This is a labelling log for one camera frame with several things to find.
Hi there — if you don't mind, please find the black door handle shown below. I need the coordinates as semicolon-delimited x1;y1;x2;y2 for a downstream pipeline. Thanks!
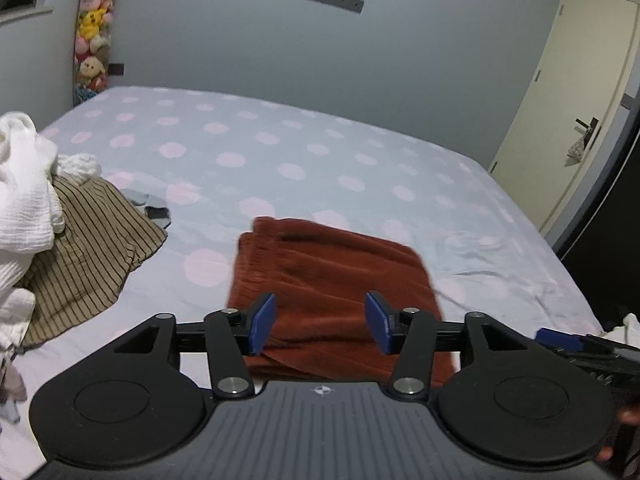
575;117;600;148

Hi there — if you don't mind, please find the rust red fleece garment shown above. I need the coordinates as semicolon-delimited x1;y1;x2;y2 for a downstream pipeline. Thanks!
227;217;442;382

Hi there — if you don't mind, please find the white knitted garment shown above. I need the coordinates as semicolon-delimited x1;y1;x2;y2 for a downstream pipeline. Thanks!
1;112;101;351

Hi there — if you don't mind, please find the cream door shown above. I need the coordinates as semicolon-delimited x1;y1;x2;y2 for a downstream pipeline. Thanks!
489;0;639;234

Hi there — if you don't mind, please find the hanging plush toy organizer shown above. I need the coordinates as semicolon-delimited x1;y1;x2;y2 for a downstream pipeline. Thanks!
73;0;115;105

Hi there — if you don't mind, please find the person's right hand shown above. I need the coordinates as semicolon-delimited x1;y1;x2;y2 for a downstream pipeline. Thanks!
597;406;640;463

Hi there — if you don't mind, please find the brown striped garment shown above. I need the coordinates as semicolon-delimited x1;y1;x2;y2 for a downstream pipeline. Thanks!
18;178;167;349

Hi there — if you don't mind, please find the black sliding wardrobe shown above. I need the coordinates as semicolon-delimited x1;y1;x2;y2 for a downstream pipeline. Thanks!
562;132;639;332

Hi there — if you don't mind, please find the grey garment piece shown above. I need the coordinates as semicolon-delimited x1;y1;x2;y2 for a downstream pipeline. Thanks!
122;190;171;231

